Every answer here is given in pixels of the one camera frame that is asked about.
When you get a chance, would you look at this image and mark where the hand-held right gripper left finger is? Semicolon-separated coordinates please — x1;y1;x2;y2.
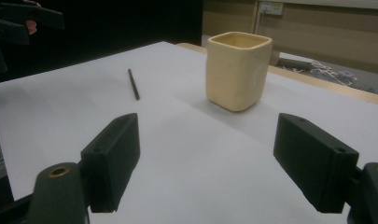
80;112;141;214

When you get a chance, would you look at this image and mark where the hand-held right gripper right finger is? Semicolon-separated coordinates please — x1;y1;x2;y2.
273;112;360;215

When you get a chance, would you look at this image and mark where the black pen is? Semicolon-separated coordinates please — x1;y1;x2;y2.
127;68;141;101

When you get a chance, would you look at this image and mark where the cream square cup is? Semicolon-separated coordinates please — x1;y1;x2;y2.
205;31;273;113

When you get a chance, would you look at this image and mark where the black curtain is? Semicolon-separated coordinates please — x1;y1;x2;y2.
0;0;204;86

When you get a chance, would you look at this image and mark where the white table board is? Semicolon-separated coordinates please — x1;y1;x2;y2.
0;41;378;224

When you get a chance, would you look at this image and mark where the wooden shelf unit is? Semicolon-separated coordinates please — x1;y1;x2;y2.
202;0;378;77

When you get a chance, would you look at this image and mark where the white cord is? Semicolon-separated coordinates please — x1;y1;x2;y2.
310;60;357;87

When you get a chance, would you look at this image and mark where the white wall socket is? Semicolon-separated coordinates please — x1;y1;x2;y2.
259;1;285;17

